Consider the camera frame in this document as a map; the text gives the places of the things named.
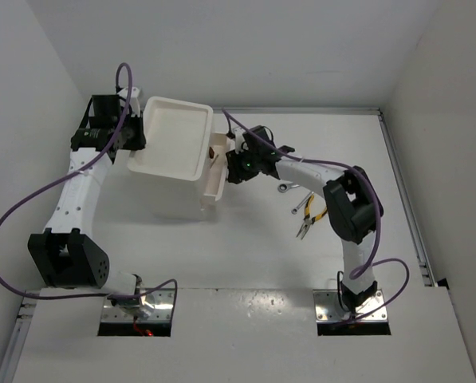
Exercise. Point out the small combination wrench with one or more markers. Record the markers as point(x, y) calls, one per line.
point(295, 210)

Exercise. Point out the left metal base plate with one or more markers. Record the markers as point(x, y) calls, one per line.
point(155, 308)

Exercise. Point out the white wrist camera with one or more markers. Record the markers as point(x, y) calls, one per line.
point(240, 144)
point(135, 94)

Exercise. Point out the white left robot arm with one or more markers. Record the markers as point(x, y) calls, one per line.
point(64, 253)

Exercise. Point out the blue handled screwdriver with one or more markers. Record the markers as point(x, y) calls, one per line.
point(214, 160)

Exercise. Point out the white drawer cabinet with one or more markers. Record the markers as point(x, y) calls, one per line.
point(171, 172)

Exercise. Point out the large ratchet wrench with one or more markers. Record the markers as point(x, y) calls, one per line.
point(283, 188)

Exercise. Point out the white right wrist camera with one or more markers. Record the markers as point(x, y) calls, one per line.
point(240, 144)

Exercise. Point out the white drawer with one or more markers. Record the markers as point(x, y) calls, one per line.
point(217, 174)

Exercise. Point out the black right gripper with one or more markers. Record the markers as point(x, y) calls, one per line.
point(237, 175)

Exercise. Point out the aluminium frame rail left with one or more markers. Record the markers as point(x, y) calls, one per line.
point(17, 340)

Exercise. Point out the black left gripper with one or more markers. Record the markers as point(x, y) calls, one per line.
point(139, 143)

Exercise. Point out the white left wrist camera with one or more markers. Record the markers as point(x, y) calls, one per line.
point(135, 94)

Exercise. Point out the white front cover board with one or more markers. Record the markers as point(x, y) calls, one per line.
point(247, 336)

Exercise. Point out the yellow needle nose pliers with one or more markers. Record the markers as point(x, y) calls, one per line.
point(309, 218)

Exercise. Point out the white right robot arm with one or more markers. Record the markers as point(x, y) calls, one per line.
point(351, 208)

